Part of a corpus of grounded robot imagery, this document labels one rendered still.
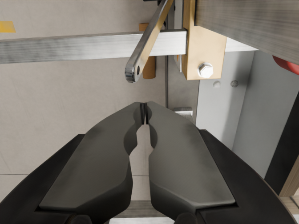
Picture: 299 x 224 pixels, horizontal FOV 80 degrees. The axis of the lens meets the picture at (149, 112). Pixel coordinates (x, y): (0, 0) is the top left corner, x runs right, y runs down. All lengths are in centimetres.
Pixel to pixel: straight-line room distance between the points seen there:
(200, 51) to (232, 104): 38
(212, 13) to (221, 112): 46
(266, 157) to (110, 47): 45
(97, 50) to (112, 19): 87
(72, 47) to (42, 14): 99
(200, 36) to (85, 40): 15
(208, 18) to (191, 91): 29
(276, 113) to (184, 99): 21
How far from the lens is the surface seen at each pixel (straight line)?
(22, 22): 133
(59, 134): 158
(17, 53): 32
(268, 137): 53
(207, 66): 26
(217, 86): 56
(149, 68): 108
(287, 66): 28
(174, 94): 46
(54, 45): 29
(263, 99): 53
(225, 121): 64
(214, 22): 18
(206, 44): 26
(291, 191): 47
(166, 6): 19
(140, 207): 33
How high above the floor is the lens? 112
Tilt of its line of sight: 60 degrees down
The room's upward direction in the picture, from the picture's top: 179 degrees counter-clockwise
